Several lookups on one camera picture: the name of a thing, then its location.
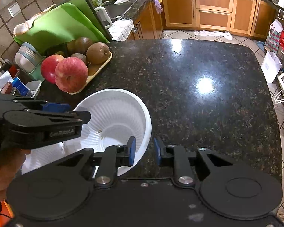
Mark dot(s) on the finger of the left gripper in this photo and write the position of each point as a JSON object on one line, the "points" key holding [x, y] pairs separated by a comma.
{"points": [[85, 116], [56, 107]]}

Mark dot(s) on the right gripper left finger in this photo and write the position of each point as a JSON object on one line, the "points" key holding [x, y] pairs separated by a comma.
{"points": [[110, 160]]}

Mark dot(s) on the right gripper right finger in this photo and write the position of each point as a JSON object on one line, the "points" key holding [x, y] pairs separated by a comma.
{"points": [[175, 157]]}

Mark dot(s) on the white bowl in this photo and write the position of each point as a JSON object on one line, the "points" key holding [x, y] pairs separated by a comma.
{"points": [[116, 115]]}

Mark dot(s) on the person left hand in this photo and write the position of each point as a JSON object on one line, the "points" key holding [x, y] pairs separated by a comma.
{"points": [[10, 163]]}

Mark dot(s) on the blue white carton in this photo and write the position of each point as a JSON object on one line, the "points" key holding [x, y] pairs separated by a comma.
{"points": [[21, 88]]}

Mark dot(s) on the striped red apple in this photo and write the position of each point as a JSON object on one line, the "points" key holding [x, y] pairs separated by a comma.
{"points": [[71, 74]]}

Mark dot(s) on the dark red apple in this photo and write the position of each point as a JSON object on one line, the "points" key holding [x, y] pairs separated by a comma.
{"points": [[48, 67]]}

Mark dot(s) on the yellow fruit tray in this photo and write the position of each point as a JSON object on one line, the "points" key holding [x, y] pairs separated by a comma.
{"points": [[93, 70]]}

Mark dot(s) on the brown kiwi fruit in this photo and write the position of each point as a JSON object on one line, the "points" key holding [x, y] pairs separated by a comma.
{"points": [[98, 53]]}

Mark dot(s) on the green cutting board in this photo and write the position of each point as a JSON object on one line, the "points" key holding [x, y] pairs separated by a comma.
{"points": [[58, 26]]}

